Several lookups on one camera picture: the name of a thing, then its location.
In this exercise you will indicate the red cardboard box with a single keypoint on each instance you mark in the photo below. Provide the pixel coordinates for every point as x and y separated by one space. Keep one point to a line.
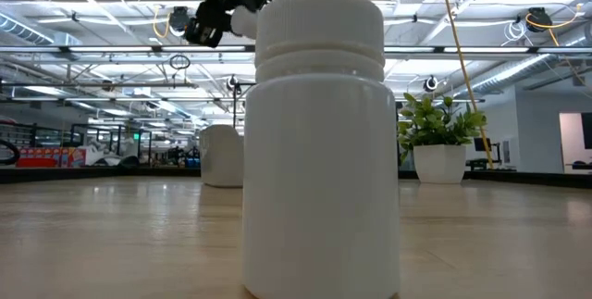
46 158

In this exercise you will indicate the small green potted plant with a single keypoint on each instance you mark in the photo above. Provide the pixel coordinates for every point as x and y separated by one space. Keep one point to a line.
439 151

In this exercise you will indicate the black aluminium table frame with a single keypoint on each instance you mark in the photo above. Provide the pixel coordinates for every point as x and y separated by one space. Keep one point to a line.
162 171

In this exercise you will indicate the white plastic basket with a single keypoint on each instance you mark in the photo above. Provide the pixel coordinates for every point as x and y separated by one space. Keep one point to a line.
224 155

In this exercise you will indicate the white pill bottle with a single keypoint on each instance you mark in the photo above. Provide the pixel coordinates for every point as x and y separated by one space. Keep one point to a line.
321 174
244 22

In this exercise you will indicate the black monitor on desk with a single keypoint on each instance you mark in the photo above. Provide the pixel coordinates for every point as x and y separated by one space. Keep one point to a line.
482 144

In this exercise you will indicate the black wall screen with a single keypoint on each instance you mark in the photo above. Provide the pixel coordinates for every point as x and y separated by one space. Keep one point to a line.
587 130

